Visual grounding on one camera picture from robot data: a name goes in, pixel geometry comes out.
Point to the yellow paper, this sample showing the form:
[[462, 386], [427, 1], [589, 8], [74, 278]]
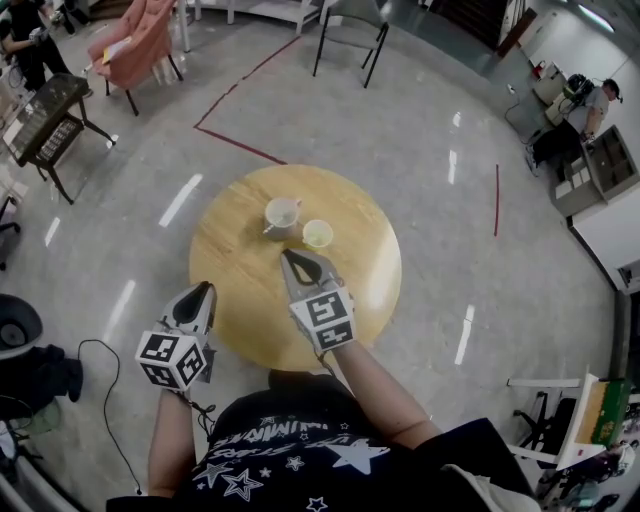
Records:
[[115, 51]]

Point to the pale straw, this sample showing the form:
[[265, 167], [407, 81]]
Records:
[[268, 230]]

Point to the beige cup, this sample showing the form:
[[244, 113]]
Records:
[[285, 227]]

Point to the black glass-top side table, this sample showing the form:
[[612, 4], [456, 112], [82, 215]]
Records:
[[50, 115]]

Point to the white table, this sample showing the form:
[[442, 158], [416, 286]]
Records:
[[260, 10]]

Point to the black metal chair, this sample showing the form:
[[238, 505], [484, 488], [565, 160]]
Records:
[[352, 35]]

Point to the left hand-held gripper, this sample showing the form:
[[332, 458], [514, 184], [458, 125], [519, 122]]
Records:
[[165, 352]]

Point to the red floor tape line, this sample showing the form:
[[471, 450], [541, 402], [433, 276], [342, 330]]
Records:
[[235, 142]]

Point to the red floor tape strip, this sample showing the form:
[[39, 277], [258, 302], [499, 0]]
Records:
[[497, 200]]

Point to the white desk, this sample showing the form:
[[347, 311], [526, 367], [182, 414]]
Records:
[[607, 235]]

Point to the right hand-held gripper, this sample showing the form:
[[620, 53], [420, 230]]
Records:
[[325, 315]]

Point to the person's left forearm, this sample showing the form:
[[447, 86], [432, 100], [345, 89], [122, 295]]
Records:
[[170, 445]]

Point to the black office chair base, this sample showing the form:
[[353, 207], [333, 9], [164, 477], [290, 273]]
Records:
[[7, 230], [542, 425]]

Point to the black round bin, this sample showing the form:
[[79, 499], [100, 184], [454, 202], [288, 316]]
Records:
[[17, 327]]

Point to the person's right forearm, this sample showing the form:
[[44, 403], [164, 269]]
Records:
[[380, 395]]

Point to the person's black star-print shirt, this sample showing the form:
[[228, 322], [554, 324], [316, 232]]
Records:
[[300, 450]]

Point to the pink armchair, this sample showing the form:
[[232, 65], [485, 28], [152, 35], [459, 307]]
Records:
[[135, 45]]

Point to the clear green plastic cup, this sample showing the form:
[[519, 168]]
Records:
[[318, 235]]

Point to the green and yellow board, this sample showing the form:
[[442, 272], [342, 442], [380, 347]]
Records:
[[605, 412]]

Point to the white frame stand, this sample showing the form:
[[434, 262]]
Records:
[[575, 425]]

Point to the dark cloth pile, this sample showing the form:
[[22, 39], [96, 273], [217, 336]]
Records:
[[40, 372]]

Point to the grey compartment box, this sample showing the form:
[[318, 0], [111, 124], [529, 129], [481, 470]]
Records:
[[607, 165]]

